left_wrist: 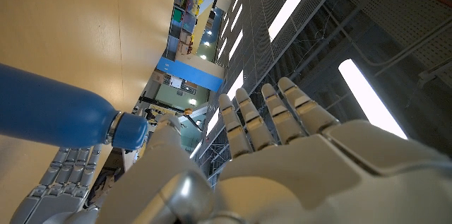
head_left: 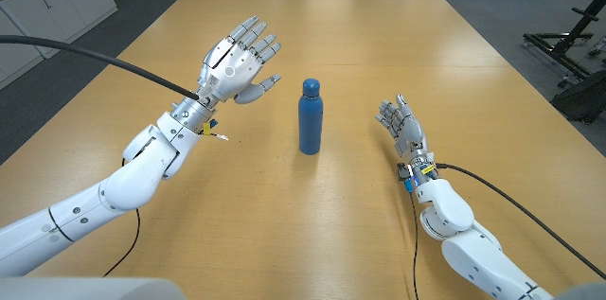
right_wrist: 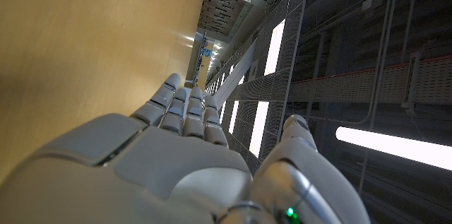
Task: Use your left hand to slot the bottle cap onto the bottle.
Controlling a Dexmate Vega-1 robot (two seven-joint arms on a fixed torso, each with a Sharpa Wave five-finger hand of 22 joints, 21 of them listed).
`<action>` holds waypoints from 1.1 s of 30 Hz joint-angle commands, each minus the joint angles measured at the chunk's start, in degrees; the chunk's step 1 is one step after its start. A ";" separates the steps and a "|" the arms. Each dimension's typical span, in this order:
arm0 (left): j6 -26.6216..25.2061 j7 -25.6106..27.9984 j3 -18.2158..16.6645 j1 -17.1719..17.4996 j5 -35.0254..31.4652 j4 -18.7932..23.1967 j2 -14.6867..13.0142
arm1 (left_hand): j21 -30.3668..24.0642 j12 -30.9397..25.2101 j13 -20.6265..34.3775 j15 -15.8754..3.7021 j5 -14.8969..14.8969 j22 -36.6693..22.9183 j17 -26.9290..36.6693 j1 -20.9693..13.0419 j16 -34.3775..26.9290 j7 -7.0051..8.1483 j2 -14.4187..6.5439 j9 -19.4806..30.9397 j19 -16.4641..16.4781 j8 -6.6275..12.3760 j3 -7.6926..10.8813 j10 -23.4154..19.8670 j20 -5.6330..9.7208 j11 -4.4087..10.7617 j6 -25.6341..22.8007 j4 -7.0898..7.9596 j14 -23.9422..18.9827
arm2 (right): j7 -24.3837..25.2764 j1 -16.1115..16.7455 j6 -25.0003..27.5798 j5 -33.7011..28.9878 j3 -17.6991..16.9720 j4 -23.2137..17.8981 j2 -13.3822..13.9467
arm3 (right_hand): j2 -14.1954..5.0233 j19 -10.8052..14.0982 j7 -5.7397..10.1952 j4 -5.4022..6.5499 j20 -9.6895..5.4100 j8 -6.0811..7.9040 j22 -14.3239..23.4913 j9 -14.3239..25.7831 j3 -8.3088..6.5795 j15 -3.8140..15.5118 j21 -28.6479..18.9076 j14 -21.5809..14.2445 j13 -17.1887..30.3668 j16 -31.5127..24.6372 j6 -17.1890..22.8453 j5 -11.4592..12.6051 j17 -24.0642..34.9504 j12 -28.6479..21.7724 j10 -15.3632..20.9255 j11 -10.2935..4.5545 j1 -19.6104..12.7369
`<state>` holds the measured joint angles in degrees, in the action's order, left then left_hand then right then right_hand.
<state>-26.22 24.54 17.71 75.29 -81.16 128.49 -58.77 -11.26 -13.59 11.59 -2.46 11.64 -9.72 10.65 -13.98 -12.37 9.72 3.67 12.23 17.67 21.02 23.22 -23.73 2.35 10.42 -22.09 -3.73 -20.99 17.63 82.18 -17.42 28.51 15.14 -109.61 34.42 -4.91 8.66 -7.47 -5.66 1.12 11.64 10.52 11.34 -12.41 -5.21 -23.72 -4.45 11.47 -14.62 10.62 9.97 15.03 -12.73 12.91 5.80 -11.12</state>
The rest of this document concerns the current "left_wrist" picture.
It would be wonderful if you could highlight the long ceiling light panel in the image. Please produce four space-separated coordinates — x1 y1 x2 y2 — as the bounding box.
267 0 316 43
225 70 244 102
338 58 409 141

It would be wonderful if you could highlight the blue metal bottle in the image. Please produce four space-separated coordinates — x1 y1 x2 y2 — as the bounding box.
0 63 121 149

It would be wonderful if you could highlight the grey metal shelf unit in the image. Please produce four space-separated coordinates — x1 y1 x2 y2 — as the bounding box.
165 0 245 61

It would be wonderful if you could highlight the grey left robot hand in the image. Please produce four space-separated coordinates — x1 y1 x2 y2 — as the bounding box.
95 76 452 224

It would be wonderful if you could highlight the blue panel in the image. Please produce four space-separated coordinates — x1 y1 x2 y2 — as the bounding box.
155 57 225 93

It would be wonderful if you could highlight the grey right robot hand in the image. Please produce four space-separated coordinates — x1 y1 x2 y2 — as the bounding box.
9 146 103 224

